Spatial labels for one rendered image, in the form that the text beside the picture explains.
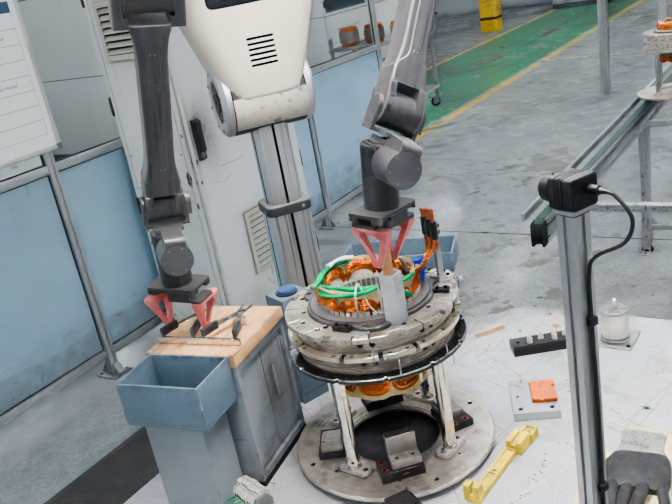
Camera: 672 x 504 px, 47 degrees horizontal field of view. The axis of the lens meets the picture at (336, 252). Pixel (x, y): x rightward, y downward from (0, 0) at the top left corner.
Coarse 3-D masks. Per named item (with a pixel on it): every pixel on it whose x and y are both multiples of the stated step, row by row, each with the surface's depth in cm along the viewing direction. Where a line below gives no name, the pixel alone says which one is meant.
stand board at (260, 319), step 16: (192, 320) 153; (256, 320) 147; (272, 320) 148; (176, 336) 147; (208, 336) 144; (224, 336) 143; (240, 336) 142; (256, 336) 143; (160, 352) 142; (176, 352) 140; (192, 352) 139; (208, 352) 138; (224, 352) 137; (240, 352) 137
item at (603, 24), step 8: (600, 0) 402; (664, 0) 523; (600, 8) 403; (664, 8) 525; (600, 16) 405; (664, 16) 527; (600, 24) 406; (608, 24) 408; (600, 32) 408; (608, 32) 409; (600, 40) 410; (608, 40) 410; (600, 48) 411; (608, 48) 410; (600, 56) 413; (608, 56) 411; (600, 64) 415; (608, 64) 412; (608, 72) 414; (608, 80) 415; (608, 88) 417
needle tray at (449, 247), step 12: (396, 240) 175; (408, 240) 174; (420, 240) 174; (444, 240) 173; (456, 240) 171; (348, 252) 175; (360, 252) 178; (408, 252) 176; (420, 252) 175; (444, 252) 174; (456, 252) 169; (432, 264) 164; (444, 264) 163
